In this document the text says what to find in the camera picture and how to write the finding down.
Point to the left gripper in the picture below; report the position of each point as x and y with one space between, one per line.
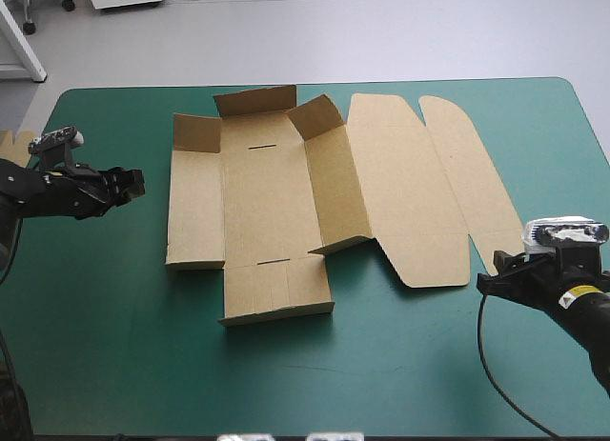
78 193

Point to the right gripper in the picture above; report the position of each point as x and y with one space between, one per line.
557 274

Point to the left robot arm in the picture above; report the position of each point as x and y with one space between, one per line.
16 186

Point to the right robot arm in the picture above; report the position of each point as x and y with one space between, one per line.
588 317

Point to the brown cardboard box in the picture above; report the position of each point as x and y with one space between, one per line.
286 188

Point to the brown cardboard sheet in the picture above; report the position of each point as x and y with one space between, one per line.
14 148

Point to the black office chair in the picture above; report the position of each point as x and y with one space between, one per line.
33 0

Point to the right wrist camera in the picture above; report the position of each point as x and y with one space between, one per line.
564 231

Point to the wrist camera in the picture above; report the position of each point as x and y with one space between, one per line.
56 140
564 231

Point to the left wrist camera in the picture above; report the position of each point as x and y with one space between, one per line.
56 140

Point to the white table frame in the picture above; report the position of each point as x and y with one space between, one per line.
21 46

